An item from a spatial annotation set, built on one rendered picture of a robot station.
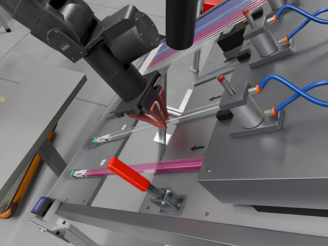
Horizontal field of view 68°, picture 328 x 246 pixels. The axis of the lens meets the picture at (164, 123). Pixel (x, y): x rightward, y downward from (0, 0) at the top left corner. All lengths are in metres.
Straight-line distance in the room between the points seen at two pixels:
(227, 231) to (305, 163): 0.11
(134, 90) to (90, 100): 1.45
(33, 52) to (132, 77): 2.05
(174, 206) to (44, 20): 0.31
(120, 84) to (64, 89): 0.71
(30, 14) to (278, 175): 0.35
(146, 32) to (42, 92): 0.82
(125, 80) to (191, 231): 0.26
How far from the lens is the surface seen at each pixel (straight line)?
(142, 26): 0.38
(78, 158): 0.75
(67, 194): 0.68
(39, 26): 0.41
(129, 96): 0.44
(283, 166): 0.21
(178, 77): 1.95
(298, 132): 0.23
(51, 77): 1.20
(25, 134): 1.04
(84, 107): 1.84
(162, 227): 0.33
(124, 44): 0.38
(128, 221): 0.39
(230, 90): 0.22
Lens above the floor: 1.36
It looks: 55 degrees down
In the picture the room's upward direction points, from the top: straight up
